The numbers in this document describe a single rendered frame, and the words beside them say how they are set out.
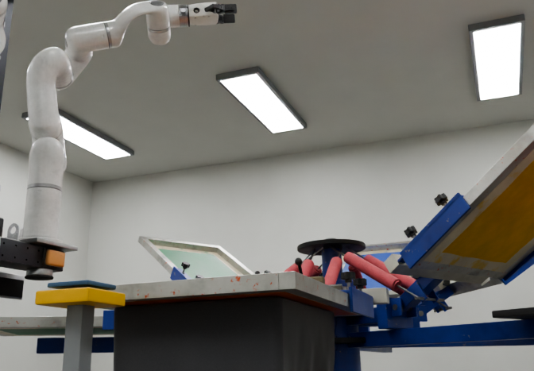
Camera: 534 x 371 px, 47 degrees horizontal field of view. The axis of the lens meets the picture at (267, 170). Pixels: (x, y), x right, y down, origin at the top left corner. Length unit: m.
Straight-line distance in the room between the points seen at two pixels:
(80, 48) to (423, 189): 4.66
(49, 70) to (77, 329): 0.89
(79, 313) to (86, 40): 0.97
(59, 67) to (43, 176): 0.34
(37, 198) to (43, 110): 0.27
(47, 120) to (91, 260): 5.70
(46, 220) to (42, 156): 0.19
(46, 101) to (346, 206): 4.72
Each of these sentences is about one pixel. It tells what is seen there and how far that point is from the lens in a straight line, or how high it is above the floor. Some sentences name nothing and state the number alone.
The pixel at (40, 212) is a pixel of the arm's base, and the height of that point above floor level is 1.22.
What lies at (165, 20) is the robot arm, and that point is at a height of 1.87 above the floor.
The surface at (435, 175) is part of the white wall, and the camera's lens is 6.24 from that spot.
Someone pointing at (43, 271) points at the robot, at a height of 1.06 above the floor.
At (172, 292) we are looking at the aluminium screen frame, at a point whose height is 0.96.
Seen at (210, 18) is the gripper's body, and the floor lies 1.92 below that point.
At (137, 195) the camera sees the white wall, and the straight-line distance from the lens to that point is 7.37.
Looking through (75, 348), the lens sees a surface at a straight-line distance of 1.32.
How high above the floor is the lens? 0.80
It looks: 18 degrees up
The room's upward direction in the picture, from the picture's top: 1 degrees counter-clockwise
